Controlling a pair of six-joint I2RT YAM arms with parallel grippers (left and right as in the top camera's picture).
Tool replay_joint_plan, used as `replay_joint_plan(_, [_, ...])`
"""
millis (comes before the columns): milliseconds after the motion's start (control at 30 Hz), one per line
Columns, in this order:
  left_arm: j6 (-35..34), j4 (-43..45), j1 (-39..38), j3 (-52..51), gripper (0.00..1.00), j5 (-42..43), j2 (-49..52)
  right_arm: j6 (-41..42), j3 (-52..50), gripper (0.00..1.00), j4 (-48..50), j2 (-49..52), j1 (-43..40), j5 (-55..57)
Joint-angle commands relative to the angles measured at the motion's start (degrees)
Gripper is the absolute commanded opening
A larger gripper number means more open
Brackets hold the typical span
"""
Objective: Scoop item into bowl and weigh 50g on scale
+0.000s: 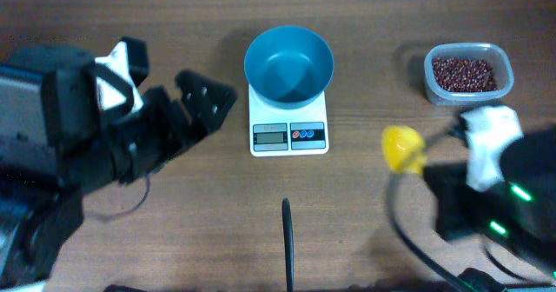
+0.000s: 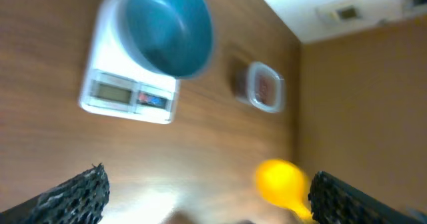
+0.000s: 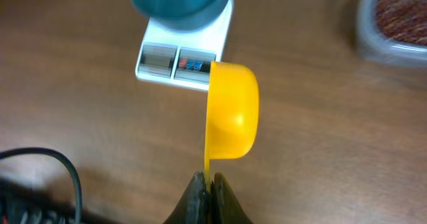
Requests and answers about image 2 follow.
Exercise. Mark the blue-grey plastic bowl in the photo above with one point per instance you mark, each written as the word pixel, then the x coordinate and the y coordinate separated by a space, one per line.
pixel 169 37

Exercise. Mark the white wall control panel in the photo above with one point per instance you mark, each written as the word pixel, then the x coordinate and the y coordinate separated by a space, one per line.
pixel 338 12

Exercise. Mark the red adzuki beans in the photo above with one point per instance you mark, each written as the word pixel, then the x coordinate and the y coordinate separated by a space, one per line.
pixel 265 89

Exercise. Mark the yellow plastic scoop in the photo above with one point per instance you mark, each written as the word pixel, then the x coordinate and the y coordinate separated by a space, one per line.
pixel 284 185

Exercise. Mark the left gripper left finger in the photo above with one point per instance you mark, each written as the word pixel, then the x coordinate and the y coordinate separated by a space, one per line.
pixel 80 199

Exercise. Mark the white digital kitchen scale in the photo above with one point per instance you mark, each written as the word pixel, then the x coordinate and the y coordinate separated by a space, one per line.
pixel 114 84

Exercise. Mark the clear plastic food container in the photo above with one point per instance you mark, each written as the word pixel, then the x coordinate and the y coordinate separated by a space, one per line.
pixel 245 87

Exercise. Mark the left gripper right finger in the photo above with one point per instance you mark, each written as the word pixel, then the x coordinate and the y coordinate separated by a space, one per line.
pixel 334 201

